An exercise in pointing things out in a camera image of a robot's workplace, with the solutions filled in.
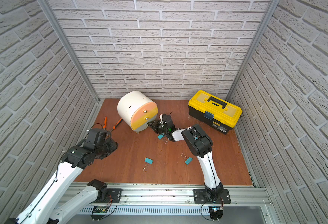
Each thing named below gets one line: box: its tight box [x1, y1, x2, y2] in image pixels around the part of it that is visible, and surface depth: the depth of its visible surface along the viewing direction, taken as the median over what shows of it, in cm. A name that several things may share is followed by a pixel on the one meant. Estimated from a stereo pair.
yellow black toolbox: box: [187, 90, 243, 135], surface depth 96 cm
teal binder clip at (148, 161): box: [142, 157, 154, 172], surface depth 87 cm
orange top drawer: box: [130, 101, 158, 123], surface depth 85 cm
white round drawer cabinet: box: [117, 90, 159, 133], surface depth 91 cm
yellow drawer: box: [130, 112, 158, 131], surface depth 92 cm
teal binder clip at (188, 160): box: [180, 153, 193, 166], surface depth 88 cm
